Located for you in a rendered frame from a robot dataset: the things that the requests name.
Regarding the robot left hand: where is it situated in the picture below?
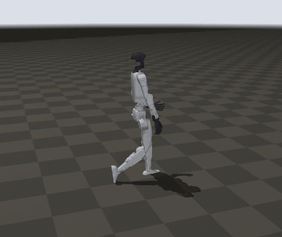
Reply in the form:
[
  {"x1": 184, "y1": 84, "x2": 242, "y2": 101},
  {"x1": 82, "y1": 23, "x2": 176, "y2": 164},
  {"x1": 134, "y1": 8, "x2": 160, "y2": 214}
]
[{"x1": 146, "y1": 101, "x2": 164, "y2": 111}]

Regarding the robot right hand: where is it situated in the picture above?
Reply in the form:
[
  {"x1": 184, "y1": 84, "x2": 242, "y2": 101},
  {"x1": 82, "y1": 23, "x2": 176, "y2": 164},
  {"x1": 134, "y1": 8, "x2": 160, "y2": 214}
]
[{"x1": 152, "y1": 115, "x2": 162, "y2": 135}]

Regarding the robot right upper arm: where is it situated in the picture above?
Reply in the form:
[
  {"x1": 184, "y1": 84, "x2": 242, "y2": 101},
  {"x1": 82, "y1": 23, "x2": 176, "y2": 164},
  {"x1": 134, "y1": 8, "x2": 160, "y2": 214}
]
[{"x1": 137, "y1": 74, "x2": 149, "y2": 100}]

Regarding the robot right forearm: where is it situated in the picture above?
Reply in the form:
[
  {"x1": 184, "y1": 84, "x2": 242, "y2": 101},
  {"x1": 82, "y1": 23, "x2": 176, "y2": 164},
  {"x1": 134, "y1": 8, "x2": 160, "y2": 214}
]
[{"x1": 147, "y1": 94, "x2": 159, "y2": 119}]

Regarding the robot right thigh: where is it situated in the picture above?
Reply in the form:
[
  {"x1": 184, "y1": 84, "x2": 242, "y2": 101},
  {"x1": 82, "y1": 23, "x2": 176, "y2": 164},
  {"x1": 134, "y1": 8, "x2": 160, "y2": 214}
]
[{"x1": 136, "y1": 115, "x2": 152, "y2": 154}]

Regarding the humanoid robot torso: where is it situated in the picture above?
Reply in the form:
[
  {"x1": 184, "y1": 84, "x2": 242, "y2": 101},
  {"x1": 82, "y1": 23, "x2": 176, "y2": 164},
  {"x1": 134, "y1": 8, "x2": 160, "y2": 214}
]
[{"x1": 131, "y1": 70, "x2": 148, "y2": 122}]

